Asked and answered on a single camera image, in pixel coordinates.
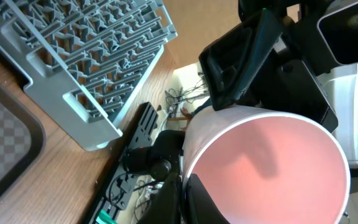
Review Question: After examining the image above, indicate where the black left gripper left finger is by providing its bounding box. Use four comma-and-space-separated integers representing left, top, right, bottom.
137, 173, 181, 224

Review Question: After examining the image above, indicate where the grey dishwasher rack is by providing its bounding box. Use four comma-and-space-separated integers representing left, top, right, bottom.
0, 0, 177, 151

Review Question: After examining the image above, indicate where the pink cup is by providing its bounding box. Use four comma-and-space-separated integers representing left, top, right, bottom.
183, 105, 351, 223

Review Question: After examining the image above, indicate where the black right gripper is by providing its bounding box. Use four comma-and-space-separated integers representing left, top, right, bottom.
199, 9, 338, 133

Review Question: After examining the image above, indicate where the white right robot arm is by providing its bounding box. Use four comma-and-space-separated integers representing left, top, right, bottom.
199, 0, 358, 169

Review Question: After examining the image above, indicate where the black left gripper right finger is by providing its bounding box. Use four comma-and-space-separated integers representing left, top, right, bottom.
186, 174, 229, 224

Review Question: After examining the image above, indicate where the brown serving tray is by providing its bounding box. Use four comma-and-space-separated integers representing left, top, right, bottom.
0, 85, 45, 201

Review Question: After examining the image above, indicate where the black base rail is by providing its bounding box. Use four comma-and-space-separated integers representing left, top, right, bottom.
82, 102, 158, 224

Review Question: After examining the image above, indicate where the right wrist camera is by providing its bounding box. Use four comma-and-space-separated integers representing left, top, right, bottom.
317, 0, 358, 65

